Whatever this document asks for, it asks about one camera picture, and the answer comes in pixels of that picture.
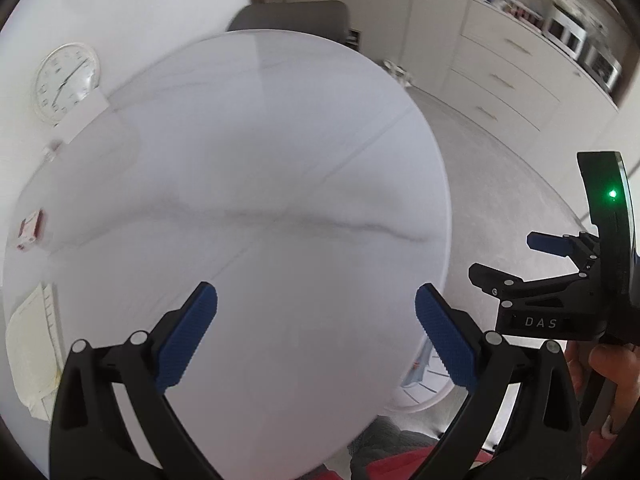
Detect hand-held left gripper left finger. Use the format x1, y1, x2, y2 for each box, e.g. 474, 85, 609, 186
49, 281, 219, 480

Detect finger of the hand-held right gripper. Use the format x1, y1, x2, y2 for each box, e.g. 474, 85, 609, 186
468, 263, 599, 309
527, 231, 600, 271

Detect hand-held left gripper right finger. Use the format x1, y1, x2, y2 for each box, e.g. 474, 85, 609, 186
414, 282, 584, 480

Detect white trash bin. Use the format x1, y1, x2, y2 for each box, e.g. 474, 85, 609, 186
390, 337, 453, 413

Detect person's right hand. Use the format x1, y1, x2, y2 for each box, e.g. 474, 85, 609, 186
565, 342, 640, 438

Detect light blue plastic bag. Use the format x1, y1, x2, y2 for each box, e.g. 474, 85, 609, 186
406, 349, 432, 387

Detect grey cloth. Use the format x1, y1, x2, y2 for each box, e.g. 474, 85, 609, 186
350, 415, 441, 480

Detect red garment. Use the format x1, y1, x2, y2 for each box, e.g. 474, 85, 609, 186
365, 447, 501, 480

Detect cream folded cloth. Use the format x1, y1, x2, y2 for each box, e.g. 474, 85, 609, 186
4, 282, 66, 418

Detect white drawer cabinet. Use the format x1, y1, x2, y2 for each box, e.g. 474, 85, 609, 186
445, 0, 621, 146

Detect silver countertop appliance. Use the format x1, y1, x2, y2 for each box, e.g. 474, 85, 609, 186
582, 42, 623, 93

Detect red and white small box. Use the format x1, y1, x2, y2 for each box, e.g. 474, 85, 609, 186
15, 208, 47, 251

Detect white countertop appliance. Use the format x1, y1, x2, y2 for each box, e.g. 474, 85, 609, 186
545, 5, 588, 56

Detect small white floor object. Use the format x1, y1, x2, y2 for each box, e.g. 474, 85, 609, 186
382, 59, 413, 88

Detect row of small bottles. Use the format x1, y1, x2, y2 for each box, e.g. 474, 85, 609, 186
500, 0, 546, 26

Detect white card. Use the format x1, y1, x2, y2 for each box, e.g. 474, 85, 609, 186
55, 91, 108, 142

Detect grey chair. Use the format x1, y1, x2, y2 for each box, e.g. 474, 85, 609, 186
227, 1, 351, 46

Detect white wall clock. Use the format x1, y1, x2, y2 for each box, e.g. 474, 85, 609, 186
34, 42, 101, 126

